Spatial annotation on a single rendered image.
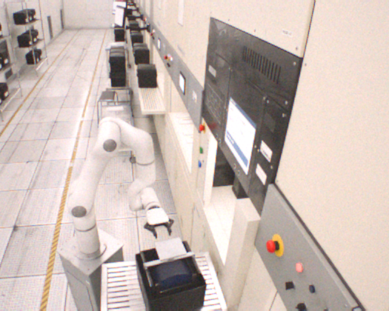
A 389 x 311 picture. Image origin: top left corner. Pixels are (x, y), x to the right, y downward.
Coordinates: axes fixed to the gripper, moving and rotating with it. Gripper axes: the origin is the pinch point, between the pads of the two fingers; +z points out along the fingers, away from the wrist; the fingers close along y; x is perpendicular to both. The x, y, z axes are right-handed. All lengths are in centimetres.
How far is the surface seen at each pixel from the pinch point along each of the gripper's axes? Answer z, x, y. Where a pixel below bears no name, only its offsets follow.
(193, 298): 25.8, -20.1, -7.4
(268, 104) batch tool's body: 25, 73, -26
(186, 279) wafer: 19.8, -12.7, -5.8
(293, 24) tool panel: 30, 97, -25
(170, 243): 9.8, 2.7, -1.1
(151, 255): 2.4, -11.9, 6.0
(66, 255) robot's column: -25, -30, 48
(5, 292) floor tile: -68, -107, 108
